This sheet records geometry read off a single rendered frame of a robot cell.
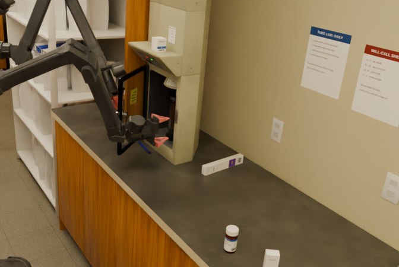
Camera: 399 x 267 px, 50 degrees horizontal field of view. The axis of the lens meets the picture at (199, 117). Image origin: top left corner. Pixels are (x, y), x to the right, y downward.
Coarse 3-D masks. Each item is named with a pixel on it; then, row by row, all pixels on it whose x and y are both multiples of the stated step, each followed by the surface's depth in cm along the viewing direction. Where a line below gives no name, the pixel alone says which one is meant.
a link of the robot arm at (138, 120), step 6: (132, 120) 175; (138, 120) 176; (144, 120) 177; (126, 126) 176; (132, 126) 176; (138, 126) 175; (132, 132) 178; (138, 132) 178; (114, 138) 177; (120, 138) 178
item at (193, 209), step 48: (96, 144) 230; (144, 144) 235; (144, 192) 189; (192, 192) 193; (240, 192) 196; (288, 192) 200; (192, 240) 161; (240, 240) 163; (288, 240) 166; (336, 240) 169
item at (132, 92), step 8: (128, 80) 203; (136, 80) 212; (128, 88) 205; (136, 88) 214; (128, 96) 207; (136, 96) 216; (128, 104) 209; (136, 104) 218; (128, 112) 210; (136, 112) 220
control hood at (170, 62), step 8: (136, 48) 207; (144, 48) 202; (152, 56) 197; (160, 56) 189; (168, 56) 191; (176, 56) 193; (152, 64) 212; (160, 64) 198; (168, 64) 192; (176, 64) 195; (176, 72) 196
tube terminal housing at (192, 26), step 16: (160, 16) 205; (176, 16) 194; (192, 16) 191; (208, 16) 208; (160, 32) 207; (176, 32) 196; (192, 32) 194; (208, 32) 217; (176, 48) 198; (192, 48) 197; (192, 64) 200; (176, 80) 202; (192, 80) 204; (176, 96) 204; (192, 96) 207; (192, 112) 211; (176, 128) 209; (192, 128) 214; (176, 144) 212; (192, 144) 218; (176, 160) 215
